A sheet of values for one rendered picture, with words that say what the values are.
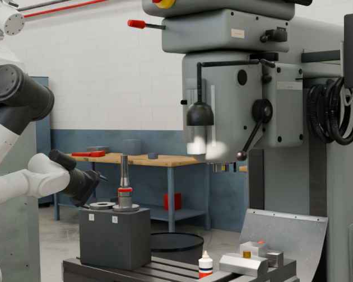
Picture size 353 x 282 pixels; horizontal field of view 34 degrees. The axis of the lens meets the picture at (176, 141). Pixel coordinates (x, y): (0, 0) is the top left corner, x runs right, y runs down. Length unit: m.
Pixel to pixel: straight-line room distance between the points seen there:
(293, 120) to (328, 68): 0.30
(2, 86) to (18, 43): 8.59
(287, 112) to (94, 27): 6.90
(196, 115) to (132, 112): 6.45
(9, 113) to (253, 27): 0.70
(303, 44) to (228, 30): 0.42
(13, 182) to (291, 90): 0.86
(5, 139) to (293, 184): 1.00
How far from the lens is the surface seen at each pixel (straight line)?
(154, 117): 7.65
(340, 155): 1.98
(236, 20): 1.59
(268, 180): 2.07
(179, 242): 3.99
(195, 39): 1.61
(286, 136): 1.79
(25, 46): 9.87
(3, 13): 1.60
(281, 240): 2.02
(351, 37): 1.73
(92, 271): 2.01
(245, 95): 1.64
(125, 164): 1.95
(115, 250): 1.96
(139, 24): 1.61
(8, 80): 1.44
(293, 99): 1.82
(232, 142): 1.61
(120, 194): 1.96
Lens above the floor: 1.47
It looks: 3 degrees down
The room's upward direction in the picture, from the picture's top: 1 degrees counter-clockwise
